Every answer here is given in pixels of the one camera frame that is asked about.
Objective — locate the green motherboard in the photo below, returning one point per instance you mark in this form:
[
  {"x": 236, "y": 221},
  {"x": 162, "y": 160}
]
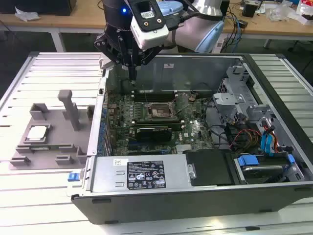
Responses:
[{"x": 195, "y": 124}]

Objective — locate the crumpled white paper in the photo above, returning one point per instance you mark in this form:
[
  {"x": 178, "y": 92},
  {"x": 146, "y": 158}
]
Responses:
[{"x": 25, "y": 13}]

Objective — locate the black desktop box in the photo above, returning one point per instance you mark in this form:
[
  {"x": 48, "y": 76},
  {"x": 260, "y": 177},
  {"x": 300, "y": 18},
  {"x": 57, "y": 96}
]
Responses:
[{"x": 223, "y": 7}]

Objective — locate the small black adapter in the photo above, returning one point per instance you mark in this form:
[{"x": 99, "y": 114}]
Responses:
[{"x": 242, "y": 23}]

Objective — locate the white case sticker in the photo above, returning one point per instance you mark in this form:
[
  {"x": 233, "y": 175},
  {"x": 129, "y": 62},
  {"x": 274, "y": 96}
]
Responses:
[{"x": 169, "y": 65}]

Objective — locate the metal drive cage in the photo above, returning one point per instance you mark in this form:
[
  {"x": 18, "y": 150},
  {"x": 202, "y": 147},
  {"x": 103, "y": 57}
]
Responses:
[{"x": 228, "y": 98}]

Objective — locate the black expansion slot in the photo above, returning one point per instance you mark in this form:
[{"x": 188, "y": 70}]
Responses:
[
  {"x": 151, "y": 151},
  {"x": 151, "y": 148}
]

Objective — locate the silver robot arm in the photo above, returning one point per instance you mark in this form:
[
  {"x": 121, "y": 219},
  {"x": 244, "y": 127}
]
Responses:
[{"x": 185, "y": 34}]

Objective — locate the CPU socket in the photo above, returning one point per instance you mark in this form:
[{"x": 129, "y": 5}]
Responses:
[{"x": 160, "y": 113}]

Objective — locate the grey parts rack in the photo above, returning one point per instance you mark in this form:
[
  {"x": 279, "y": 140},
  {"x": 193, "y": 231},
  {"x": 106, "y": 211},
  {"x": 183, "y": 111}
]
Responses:
[{"x": 58, "y": 137}]

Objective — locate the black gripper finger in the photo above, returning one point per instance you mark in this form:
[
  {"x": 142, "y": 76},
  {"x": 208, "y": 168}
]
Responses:
[
  {"x": 107, "y": 47},
  {"x": 151, "y": 55}
]

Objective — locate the red white package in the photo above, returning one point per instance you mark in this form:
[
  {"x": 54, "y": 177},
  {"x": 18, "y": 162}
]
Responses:
[{"x": 305, "y": 9}]

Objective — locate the black RAM slot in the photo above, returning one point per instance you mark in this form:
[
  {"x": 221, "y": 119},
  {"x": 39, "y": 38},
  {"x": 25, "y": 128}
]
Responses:
[
  {"x": 156, "y": 120},
  {"x": 156, "y": 91},
  {"x": 156, "y": 97},
  {"x": 177, "y": 128},
  {"x": 156, "y": 94},
  {"x": 156, "y": 123}
]

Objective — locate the silver chipset heatsink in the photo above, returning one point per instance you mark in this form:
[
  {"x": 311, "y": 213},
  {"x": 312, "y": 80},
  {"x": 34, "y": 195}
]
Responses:
[{"x": 184, "y": 148}]

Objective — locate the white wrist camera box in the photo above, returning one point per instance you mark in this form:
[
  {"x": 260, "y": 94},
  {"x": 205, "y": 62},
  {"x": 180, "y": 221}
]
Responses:
[{"x": 151, "y": 36}]

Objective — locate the blue board connector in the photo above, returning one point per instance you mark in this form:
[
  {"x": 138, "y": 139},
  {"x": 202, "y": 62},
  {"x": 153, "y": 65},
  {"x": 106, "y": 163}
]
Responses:
[{"x": 132, "y": 141}]

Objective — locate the black graphics card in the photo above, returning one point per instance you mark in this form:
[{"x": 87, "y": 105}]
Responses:
[{"x": 154, "y": 134}]

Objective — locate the black plastic shroud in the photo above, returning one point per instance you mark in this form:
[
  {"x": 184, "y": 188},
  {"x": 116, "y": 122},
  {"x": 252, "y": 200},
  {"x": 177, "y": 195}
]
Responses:
[{"x": 207, "y": 169}]

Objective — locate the silver CPU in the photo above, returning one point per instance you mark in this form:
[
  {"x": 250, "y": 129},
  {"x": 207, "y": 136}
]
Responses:
[{"x": 36, "y": 133}]

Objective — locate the clear plastic bags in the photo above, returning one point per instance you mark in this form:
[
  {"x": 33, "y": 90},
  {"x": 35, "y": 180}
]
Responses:
[{"x": 281, "y": 12}]

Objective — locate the wooden desk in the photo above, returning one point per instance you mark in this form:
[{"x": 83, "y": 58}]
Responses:
[{"x": 80, "y": 17}]

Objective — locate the small black device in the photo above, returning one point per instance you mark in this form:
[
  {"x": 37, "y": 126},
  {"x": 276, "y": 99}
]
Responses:
[{"x": 250, "y": 9}]

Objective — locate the green RAM stick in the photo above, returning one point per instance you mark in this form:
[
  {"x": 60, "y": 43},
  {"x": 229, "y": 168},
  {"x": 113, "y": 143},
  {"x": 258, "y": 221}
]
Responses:
[{"x": 39, "y": 148}]

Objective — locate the black equipment case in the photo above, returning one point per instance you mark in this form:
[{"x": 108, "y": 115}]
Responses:
[{"x": 36, "y": 6}]

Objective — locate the blue case latch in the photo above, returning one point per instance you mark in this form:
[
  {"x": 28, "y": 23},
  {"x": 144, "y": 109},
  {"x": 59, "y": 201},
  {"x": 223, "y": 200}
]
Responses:
[{"x": 73, "y": 176}]

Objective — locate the black PC case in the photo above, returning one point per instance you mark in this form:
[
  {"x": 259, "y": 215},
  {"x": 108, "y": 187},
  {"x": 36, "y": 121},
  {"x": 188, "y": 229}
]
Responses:
[{"x": 171, "y": 208}]

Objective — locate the hard disk blue carrier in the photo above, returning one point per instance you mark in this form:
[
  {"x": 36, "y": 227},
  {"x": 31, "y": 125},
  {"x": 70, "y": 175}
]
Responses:
[{"x": 259, "y": 171}]

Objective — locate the coin cell battery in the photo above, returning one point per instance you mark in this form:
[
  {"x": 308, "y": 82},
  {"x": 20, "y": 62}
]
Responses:
[{"x": 192, "y": 97}]

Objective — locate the silver power supply unit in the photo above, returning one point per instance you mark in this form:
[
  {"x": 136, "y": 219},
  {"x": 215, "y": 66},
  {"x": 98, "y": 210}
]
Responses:
[{"x": 107, "y": 176}]

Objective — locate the grey corner bracket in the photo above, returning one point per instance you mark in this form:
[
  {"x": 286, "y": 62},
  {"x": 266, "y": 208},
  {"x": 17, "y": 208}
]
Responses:
[{"x": 105, "y": 63}]

